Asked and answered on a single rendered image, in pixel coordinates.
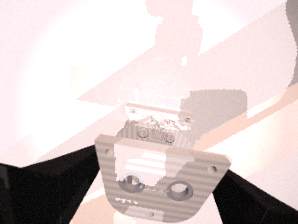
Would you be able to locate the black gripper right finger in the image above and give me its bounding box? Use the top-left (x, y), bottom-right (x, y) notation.
top-left (212, 169), bottom-right (298, 224)

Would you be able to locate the grey metal housing plate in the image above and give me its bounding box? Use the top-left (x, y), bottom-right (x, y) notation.
top-left (95, 134), bottom-right (232, 223)

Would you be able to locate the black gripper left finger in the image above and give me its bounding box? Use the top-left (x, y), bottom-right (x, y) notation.
top-left (0, 145), bottom-right (100, 224)

